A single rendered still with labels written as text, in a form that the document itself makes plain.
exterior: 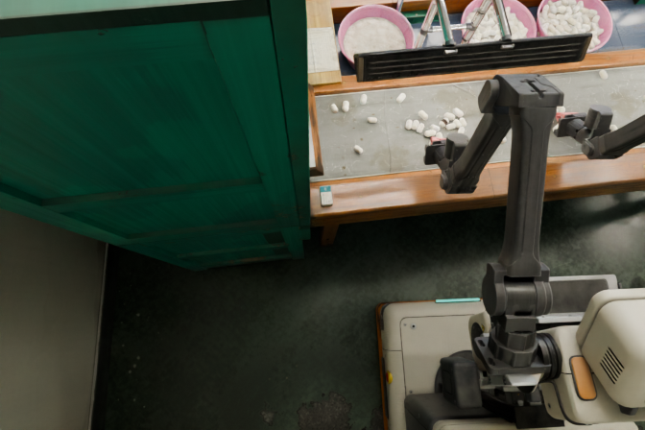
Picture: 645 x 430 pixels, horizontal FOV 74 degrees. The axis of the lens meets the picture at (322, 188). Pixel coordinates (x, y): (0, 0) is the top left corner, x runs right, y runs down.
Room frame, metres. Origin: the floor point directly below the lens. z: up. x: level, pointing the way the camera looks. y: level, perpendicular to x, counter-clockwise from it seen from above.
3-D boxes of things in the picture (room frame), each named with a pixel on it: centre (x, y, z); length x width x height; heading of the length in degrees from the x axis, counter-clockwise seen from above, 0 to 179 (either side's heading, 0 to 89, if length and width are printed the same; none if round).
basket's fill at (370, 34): (0.93, -0.14, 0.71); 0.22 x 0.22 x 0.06
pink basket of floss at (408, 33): (0.93, -0.14, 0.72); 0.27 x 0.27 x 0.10
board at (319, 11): (0.88, 0.07, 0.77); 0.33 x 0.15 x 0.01; 12
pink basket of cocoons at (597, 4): (1.07, -0.85, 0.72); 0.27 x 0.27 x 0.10
